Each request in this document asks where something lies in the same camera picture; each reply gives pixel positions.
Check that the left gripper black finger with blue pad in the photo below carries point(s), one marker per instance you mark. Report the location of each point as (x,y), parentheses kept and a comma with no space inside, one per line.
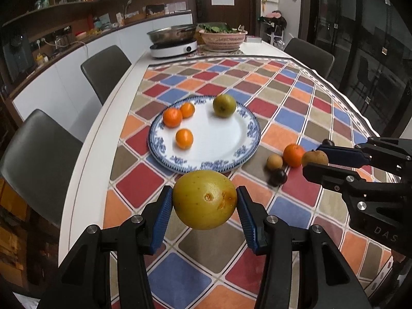
(83,278)
(325,278)

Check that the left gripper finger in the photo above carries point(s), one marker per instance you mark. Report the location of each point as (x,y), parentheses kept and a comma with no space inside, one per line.
(388,154)
(330,177)

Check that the brown kiwi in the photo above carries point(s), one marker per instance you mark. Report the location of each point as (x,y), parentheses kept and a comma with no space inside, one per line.
(314,156)
(274,162)

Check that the dark plum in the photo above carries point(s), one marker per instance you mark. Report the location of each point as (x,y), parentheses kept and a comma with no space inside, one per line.
(278,177)
(328,142)

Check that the yellow pear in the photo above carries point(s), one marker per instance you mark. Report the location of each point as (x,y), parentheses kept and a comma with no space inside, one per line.
(204,199)

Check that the green yellow apple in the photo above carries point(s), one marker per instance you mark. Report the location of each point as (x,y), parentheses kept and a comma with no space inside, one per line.
(224,105)

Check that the small orange mandarin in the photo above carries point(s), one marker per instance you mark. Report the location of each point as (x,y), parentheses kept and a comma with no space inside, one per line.
(184,138)

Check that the white kitchen counter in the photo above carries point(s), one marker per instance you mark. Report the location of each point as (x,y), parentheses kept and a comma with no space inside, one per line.
(63,92)

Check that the grey chair right side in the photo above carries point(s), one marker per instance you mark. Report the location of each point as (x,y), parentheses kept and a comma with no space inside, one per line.
(310,55)

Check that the grey chair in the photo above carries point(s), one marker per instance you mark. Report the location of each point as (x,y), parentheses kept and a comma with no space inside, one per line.
(38,164)
(104,70)
(310,55)

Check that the near grey chair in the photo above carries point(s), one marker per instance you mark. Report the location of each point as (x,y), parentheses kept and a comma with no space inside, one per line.
(38,164)

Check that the blue white porcelain plate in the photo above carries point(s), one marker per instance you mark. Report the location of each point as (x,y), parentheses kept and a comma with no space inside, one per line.
(220,144)

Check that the large mandarin on plate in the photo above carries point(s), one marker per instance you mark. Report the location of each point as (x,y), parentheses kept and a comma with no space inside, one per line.
(172,117)

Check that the small mandarin on plate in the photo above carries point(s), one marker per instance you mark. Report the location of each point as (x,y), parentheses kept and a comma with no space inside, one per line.
(187,109)

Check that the pink basket with greens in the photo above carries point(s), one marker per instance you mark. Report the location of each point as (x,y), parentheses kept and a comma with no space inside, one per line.
(221,37)

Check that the far grey chair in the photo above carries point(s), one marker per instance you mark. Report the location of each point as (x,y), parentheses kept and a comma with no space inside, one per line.
(104,70)

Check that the white induction cooker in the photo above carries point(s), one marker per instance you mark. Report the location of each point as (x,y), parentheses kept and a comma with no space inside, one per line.
(173,50)

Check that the steel pot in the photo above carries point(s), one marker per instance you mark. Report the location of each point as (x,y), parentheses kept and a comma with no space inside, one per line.
(173,34)

